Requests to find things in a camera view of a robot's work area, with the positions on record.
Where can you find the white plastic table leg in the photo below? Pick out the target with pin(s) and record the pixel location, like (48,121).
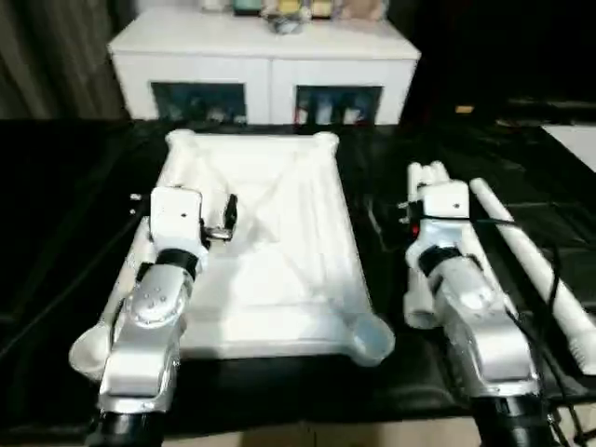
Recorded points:
(427,174)
(521,242)
(412,181)
(438,172)

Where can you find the white plastic table top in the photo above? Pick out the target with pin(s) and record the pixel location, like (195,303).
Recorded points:
(279,279)

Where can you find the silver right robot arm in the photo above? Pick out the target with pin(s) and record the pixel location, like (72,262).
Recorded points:
(489,335)

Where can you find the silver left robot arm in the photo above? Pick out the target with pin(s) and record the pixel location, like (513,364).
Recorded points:
(139,344)

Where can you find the small yellow label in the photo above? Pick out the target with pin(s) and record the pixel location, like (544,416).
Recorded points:
(464,109)

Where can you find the white cabinet with glass doors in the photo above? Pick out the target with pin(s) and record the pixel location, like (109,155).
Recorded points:
(265,70)

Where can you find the black table mat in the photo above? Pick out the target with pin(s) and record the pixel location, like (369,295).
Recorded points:
(279,396)

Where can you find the white flat board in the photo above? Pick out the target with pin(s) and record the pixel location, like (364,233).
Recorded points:
(577,144)

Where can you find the black white spotted toy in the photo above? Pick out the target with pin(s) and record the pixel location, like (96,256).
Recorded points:
(281,21)

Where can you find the black cabinet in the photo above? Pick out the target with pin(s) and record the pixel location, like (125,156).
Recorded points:
(512,46)

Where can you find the beige plush toy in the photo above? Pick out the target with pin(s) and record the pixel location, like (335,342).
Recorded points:
(361,9)

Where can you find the grey curtain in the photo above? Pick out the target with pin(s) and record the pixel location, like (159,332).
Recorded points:
(56,56)

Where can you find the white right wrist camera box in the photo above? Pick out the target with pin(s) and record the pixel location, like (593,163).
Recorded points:
(442,200)

